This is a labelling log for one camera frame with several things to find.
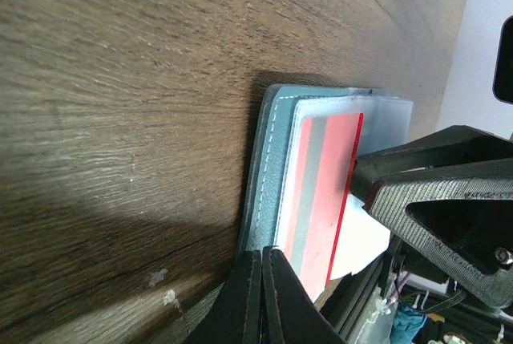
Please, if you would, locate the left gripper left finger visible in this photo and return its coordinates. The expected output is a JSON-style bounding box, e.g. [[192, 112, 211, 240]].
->
[[185, 250, 262, 343]]

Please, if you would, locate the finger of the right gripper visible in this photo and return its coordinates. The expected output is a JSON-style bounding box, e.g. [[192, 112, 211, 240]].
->
[[350, 125, 512, 200], [362, 158, 512, 308]]

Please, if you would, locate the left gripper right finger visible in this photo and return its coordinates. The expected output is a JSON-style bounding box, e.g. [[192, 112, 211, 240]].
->
[[261, 246, 343, 344]]

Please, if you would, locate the blue leather card holder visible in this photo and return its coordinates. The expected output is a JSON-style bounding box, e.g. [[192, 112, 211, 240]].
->
[[234, 83, 414, 301]]

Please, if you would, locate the red card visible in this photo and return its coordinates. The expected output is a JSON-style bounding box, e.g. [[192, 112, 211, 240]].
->
[[275, 112, 364, 299]]

